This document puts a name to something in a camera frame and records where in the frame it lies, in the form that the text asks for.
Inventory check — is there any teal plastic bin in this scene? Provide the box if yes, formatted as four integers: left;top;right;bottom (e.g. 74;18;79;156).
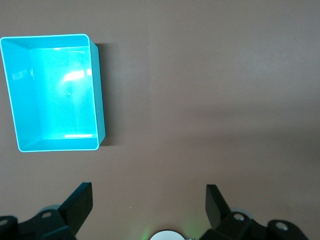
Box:
0;33;107;153

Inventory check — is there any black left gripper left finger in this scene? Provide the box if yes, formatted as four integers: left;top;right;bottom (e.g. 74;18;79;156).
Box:
0;182;94;240

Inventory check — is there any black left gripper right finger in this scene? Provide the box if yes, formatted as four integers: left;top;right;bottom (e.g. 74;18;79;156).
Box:
199;184;310;240

